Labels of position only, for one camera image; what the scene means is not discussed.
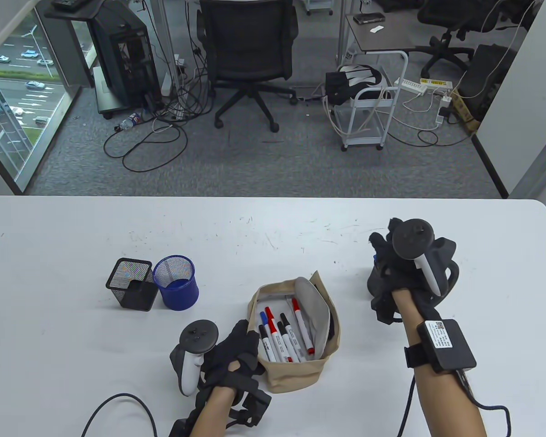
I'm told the person's left hand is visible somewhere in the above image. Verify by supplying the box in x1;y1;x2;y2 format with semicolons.
196;320;272;426

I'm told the person's right hand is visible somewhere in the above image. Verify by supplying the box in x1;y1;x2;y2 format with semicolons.
369;218;441;325

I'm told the white grey hand controller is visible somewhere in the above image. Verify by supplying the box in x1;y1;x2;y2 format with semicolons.
391;219;460;303
170;320;220;396

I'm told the red cap white marker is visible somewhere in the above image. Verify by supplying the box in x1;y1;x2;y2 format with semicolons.
292;298;315;356
265;306;286;363

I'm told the beige velcro pencil pouch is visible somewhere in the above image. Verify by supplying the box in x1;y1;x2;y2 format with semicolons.
248;271;342;394

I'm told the person's right forearm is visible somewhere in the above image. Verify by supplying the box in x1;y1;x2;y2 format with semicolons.
391;289;488;437

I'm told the blue mesh pen cup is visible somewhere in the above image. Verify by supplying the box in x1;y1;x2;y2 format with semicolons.
153;255;199;311

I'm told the black square mesh pen holder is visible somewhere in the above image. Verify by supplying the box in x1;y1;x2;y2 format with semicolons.
106;258;159;312

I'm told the white rolling cart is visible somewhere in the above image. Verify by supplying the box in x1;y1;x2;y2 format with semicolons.
341;50;409;152

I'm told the cardboard box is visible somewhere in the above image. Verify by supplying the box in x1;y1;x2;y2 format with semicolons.
450;89;481;136

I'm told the black and white bag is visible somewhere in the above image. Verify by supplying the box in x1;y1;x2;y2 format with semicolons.
324;65;384;106

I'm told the grey office desk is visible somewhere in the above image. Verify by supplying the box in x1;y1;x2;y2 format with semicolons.
345;13;437;54

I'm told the black swivel office chair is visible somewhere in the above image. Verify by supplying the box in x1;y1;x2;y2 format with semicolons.
416;0;501;79

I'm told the white wheeled cart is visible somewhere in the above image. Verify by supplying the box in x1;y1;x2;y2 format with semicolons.
303;0;335;16

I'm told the black mesh office chair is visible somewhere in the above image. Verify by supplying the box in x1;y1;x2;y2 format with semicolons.
197;0;298;133

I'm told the black computer tower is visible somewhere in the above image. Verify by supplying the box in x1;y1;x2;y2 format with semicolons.
90;0;161;107

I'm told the glass window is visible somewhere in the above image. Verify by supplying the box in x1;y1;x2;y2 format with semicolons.
0;9;80;192

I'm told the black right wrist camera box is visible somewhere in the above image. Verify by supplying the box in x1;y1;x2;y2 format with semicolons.
405;319;477;375

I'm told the black left wrist camera strap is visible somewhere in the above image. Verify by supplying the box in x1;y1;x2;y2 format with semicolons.
168;418;196;437

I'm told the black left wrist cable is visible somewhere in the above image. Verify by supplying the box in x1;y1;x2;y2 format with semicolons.
81;394;158;437

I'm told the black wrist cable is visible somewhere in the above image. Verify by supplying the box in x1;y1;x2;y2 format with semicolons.
397;370;513;437
81;394;158;437

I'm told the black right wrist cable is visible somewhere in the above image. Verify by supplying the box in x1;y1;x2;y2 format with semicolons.
397;370;513;437

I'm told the tangle of black cables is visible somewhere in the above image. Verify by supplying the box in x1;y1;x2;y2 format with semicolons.
152;41;217;122

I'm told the black floor cable loop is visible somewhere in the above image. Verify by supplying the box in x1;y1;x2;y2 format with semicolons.
103;121;188;173

